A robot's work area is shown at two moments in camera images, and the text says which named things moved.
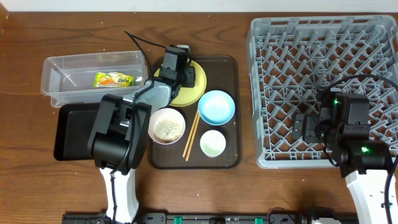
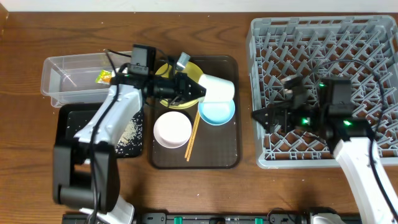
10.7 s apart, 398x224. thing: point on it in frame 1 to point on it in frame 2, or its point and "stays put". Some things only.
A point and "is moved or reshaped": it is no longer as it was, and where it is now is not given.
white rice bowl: [166, 126] is moved or reshaped
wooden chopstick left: [191, 134] stays put
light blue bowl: [216, 107] stays put
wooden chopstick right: [193, 136] stays put
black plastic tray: [74, 121] stays put
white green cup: [212, 142] to [217, 89]
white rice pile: [166, 130] is moved or reshaped
